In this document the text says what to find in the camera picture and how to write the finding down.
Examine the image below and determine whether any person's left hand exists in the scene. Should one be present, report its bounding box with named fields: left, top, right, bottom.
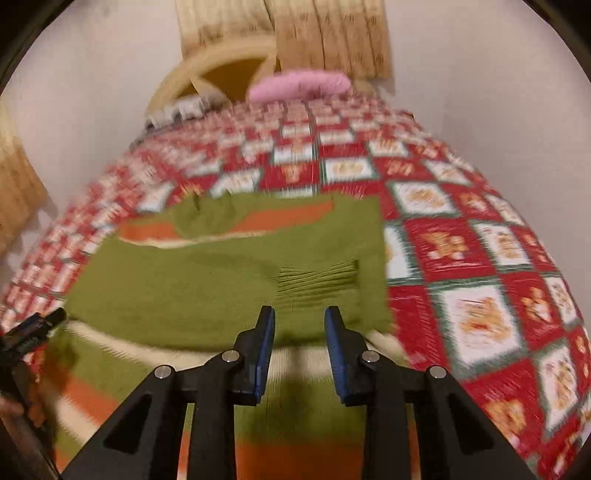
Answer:
left=0, top=364, right=48, bottom=430

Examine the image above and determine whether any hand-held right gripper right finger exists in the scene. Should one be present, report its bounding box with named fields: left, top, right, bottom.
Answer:
left=323, top=305, right=539, bottom=480

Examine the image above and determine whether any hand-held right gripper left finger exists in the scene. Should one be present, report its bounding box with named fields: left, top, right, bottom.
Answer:
left=60, top=305, right=277, bottom=480

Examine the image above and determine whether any pink pillow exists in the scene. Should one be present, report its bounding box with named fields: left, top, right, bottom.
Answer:
left=247, top=69, right=352, bottom=103

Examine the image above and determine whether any tan patterned curtain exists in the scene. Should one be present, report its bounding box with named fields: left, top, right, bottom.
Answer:
left=264, top=0, right=393, bottom=80
left=0, top=102, right=49, bottom=259

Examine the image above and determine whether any cream sheer curtain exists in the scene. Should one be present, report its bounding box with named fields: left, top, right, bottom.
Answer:
left=174, top=0, right=278, bottom=54

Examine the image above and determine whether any cream wooden headboard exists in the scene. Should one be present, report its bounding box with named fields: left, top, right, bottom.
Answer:
left=147, top=34, right=377, bottom=121

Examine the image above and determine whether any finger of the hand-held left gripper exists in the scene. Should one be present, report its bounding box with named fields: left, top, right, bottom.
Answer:
left=0, top=307, right=68, bottom=357

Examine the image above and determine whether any green striped knit sweater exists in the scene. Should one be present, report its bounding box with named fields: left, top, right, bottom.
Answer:
left=44, top=191, right=407, bottom=480

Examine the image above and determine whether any grey patterned pillow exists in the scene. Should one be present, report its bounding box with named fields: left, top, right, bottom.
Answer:
left=145, top=95, right=223, bottom=131

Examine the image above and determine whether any red checked printed quilt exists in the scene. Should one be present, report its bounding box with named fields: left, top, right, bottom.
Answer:
left=0, top=95, right=591, bottom=480

